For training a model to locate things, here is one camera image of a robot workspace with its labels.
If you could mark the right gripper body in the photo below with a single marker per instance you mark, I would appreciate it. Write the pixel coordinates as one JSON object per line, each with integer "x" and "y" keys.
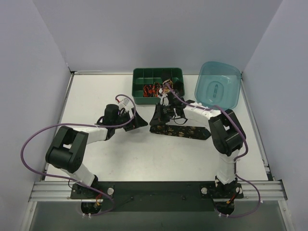
{"x": 162, "y": 111}

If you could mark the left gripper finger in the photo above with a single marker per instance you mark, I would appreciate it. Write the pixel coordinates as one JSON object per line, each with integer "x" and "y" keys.
{"x": 139, "y": 122}
{"x": 128, "y": 127}

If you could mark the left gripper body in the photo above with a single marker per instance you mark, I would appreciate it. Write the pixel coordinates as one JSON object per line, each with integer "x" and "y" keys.
{"x": 132, "y": 119}

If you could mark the black gold floral tie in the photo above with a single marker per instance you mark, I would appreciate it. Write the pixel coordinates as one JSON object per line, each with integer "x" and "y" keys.
{"x": 191, "y": 132}

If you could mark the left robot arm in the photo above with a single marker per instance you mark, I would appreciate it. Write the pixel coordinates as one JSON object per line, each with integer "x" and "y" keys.
{"x": 67, "y": 149}

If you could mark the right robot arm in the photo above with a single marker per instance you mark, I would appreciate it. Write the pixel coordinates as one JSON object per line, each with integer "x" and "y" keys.
{"x": 189, "y": 119}

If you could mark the beige patterned rolled tie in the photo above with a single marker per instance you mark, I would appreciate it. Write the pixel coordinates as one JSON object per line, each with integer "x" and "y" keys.
{"x": 167, "y": 86}

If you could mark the orange patterned rolled tie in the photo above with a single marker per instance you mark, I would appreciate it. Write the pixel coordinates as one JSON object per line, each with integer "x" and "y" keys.
{"x": 156, "y": 88}

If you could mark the green compartment tray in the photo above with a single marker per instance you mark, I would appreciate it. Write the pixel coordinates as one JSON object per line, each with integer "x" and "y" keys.
{"x": 147, "y": 81}

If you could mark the translucent blue plastic tub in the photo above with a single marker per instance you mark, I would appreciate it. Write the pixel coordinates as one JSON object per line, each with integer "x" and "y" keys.
{"x": 218, "y": 84}

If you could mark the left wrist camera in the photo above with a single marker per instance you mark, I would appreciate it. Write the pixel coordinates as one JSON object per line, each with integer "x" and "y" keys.
{"x": 123, "y": 103}

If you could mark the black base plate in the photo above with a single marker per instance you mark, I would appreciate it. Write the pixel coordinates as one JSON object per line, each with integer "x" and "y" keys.
{"x": 157, "y": 196}

